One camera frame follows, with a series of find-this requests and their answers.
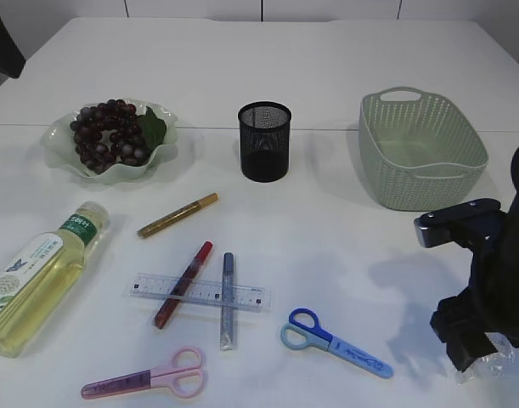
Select pale green wavy plate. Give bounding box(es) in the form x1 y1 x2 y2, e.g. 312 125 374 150
41 98 178 184

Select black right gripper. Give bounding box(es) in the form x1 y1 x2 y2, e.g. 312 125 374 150
430 213 519 372

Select black mesh pen cup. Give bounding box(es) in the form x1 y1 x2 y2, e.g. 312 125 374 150
238 101 291 183

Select clear plastic sheet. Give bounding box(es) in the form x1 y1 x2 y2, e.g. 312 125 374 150
454 333 516 385

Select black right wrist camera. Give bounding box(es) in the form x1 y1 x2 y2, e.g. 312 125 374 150
414 198 506 252

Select clear plastic ruler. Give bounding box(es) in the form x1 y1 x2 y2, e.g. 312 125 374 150
127 274 272 312

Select yellow tea bottle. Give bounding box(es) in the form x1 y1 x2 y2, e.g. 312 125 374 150
0 201 109 357

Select green woven plastic basket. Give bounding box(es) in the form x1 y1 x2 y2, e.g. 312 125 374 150
358 87 488 212

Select pink purple scissors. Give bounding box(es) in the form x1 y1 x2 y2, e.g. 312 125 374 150
81 346 206 400

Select red glitter pen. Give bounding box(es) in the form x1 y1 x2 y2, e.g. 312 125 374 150
154 241 213 330

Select silver glitter pen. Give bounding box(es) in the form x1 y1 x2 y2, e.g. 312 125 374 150
220 252 235 351

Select blue scissors with cap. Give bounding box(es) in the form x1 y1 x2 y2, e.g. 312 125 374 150
279 308 394 379

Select gold glitter pen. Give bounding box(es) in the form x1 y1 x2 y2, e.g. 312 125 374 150
137 193 218 239

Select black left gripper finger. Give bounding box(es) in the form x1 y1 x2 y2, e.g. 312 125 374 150
0 17 26 79

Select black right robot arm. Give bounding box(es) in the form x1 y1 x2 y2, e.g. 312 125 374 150
415 147 519 372

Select purple artificial grape bunch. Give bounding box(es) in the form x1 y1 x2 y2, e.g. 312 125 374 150
69 99 168 174

